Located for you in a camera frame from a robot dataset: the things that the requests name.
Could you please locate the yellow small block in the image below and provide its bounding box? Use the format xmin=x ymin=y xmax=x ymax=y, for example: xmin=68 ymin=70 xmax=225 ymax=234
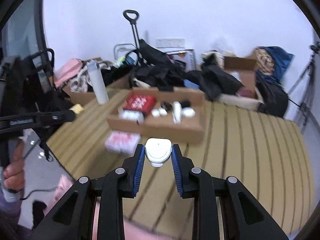
xmin=69 ymin=103 xmax=84 ymax=116

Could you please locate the white contact lens case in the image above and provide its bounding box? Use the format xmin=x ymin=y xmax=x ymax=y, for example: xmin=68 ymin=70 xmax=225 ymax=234
xmin=145 ymin=138 xmax=172 ymax=167

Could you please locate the large white round jar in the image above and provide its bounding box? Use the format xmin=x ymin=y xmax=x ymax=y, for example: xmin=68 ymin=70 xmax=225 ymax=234
xmin=182 ymin=107 xmax=196 ymax=118

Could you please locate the white spray bottle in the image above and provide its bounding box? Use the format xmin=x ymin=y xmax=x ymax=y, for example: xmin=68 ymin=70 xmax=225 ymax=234
xmin=172 ymin=101 xmax=182 ymax=124

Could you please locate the black cable bundle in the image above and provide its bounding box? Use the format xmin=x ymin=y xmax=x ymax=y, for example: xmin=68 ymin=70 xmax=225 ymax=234
xmin=159 ymin=100 xmax=175 ymax=111

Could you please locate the small white round jar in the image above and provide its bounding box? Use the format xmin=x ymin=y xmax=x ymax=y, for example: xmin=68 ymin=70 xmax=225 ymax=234
xmin=151 ymin=109 xmax=160 ymax=117

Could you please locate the white labelled plastic box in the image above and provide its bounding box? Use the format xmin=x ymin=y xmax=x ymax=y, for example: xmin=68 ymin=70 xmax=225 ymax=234
xmin=119 ymin=110 xmax=145 ymax=124

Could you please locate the black cloth ball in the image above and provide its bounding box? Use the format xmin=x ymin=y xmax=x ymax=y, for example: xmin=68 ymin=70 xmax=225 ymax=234
xmin=180 ymin=100 xmax=191 ymax=108

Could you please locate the left hand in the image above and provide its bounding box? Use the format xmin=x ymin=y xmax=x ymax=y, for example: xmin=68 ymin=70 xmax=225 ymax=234
xmin=3 ymin=139 xmax=25 ymax=191

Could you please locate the black equipment cart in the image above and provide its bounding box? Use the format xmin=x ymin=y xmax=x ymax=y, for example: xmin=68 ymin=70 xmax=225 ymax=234
xmin=0 ymin=48 xmax=71 ymax=160

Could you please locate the pink quilted jacket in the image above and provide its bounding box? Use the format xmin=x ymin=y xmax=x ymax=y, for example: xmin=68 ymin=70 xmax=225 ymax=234
xmin=42 ymin=175 xmax=173 ymax=239

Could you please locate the cardboard box left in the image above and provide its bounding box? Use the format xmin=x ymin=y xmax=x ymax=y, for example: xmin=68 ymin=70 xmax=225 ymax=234
xmin=62 ymin=74 xmax=133 ymax=107

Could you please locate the pink bag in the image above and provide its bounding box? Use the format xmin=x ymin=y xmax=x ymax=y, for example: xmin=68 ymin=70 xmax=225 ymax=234
xmin=54 ymin=58 xmax=83 ymax=87

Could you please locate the beige cloth pile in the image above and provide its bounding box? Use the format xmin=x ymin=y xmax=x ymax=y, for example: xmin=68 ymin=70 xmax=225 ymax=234
xmin=69 ymin=61 xmax=114 ymax=93

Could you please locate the pink white notebook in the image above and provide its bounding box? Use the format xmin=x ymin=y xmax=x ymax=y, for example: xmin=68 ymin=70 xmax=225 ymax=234
xmin=105 ymin=131 xmax=141 ymax=155

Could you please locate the white thermos bottle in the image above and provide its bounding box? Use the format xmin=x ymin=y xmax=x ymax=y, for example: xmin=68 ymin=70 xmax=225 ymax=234
xmin=87 ymin=60 xmax=109 ymax=105

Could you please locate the large cardboard tray box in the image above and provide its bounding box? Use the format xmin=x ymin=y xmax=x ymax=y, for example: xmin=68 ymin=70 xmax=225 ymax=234
xmin=107 ymin=87 xmax=210 ymax=145

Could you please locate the small white jar lid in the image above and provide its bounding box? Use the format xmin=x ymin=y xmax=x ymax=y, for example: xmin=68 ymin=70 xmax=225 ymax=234
xmin=158 ymin=108 xmax=168 ymax=116

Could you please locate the red book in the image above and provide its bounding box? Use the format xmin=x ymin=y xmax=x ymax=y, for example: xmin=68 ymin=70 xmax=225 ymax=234
xmin=123 ymin=94 xmax=157 ymax=115

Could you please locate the open cardboard box background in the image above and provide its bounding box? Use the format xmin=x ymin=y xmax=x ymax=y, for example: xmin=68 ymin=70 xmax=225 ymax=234
xmin=217 ymin=56 xmax=264 ymax=112

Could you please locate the black clothes pile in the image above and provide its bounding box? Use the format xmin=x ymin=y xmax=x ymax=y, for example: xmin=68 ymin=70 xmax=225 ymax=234
xmin=129 ymin=39 xmax=244 ymax=101

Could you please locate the wicker ball lamp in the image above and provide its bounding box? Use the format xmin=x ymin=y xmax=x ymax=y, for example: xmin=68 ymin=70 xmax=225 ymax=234
xmin=254 ymin=48 xmax=274 ymax=76

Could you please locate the blue bag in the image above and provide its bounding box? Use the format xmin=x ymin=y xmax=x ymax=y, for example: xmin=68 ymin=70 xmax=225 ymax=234
xmin=258 ymin=46 xmax=295 ymax=85

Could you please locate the black camera tripod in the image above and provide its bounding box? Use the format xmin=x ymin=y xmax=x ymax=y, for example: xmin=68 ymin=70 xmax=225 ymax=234
xmin=288 ymin=41 xmax=319 ymax=132

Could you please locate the black trolley handle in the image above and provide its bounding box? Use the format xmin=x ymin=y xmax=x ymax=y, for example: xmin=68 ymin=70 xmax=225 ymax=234
xmin=123 ymin=9 xmax=143 ymax=64

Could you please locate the white wall socket strip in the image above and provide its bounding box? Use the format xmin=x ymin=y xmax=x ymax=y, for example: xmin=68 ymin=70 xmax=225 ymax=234
xmin=156 ymin=38 xmax=185 ymax=48

